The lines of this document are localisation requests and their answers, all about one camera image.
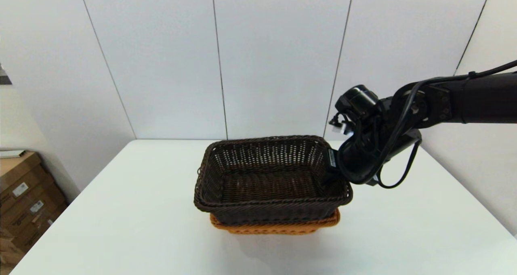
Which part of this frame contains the dark wall fixture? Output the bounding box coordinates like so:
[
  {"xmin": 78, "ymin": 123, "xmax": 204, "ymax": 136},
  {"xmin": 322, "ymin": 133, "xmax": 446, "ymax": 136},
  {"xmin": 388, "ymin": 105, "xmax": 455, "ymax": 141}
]
[{"xmin": 0, "ymin": 63, "xmax": 13, "ymax": 85}]

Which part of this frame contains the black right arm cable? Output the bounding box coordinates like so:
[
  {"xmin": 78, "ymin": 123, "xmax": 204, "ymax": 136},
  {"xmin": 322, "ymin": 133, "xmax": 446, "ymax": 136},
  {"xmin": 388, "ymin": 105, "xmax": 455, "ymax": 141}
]
[{"xmin": 337, "ymin": 60, "xmax": 517, "ymax": 189}]

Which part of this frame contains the brown cardboard box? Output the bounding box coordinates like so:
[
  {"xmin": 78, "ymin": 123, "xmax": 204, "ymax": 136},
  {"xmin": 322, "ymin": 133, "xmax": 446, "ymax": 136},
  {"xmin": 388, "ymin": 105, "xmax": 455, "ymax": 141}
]
[
  {"xmin": 0, "ymin": 182, "xmax": 68, "ymax": 231},
  {"xmin": 0, "ymin": 212, "xmax": 67, "ymax": 254},
  {"xmin": 0, "ymin": 152, "xmax": 55, "ymax": 205}
]

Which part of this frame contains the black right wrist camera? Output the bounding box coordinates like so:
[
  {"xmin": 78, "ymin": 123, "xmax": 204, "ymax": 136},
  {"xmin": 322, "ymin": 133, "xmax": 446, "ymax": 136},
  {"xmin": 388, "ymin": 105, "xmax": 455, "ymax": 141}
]
[{"xmin": 334, "ymin": 85, "xmax": 380, "ymax": 124}]

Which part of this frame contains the dark brown wicker basket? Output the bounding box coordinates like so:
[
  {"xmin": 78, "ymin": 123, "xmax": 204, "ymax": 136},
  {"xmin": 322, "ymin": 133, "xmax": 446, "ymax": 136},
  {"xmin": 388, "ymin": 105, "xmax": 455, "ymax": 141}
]
[{"xmin": 193, "ymin": 135, "xmax": 353, "ymax": 226}]

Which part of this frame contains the orange wicker basket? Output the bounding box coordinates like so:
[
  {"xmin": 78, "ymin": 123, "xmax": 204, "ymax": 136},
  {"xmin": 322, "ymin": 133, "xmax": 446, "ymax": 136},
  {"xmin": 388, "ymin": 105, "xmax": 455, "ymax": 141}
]
[{"xmin": 209, "ymin": 208, "xmax": 340, "ymax": 235}]

